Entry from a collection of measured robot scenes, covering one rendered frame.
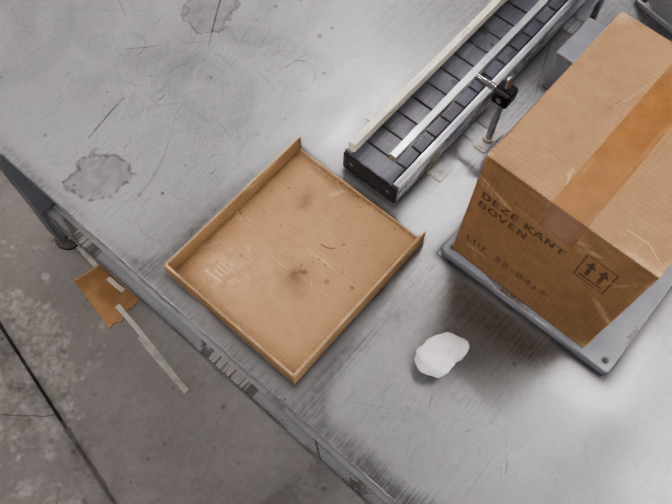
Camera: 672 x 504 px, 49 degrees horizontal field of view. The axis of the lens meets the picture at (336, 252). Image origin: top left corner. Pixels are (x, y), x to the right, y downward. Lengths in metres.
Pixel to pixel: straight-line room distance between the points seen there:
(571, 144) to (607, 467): 0.45
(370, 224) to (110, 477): 1.06
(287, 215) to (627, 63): 0.53
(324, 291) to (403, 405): 0.21
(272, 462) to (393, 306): 0.87
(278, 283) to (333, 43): 0.47
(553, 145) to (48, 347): 1.51
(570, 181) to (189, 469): 1.29
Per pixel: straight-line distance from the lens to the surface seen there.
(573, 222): 0.89
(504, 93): 1.15
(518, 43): 1.33
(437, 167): 1.22
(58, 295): 2.13
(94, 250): 1.90
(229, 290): 1.12
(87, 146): 1.29
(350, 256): 1.13
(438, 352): 1.06
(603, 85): 1.00
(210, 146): 1.24
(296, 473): 1.89
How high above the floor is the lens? 1.87
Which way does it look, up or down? 66 degrees down
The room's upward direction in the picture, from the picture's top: 2 degrees clockwise
